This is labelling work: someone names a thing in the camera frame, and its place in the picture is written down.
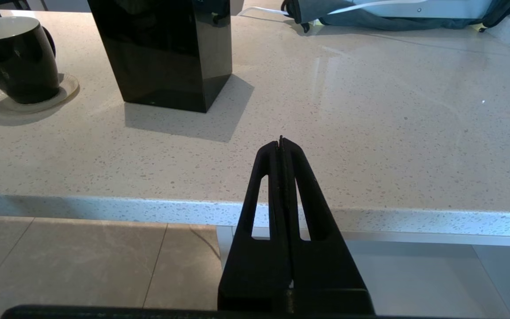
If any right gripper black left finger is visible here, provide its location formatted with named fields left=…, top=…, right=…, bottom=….
left=218, top=140, right=291, bottom=311

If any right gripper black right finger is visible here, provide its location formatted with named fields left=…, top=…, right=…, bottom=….
left=282, top=136, right=376, bottom=316

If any black tissue box white lid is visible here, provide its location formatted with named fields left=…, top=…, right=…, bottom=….
left=88, top=0, right=233, bottom=113

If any clear glass coaster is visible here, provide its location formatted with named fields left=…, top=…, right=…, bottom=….
left=0, top=73, right=80, bottom=115

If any black cup white inside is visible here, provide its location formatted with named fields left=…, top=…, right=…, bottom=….
left=0, top=17, right=61, bottom=105

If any white cable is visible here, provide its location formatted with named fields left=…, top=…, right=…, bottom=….
left=237, top=0, right=419, bottom=18

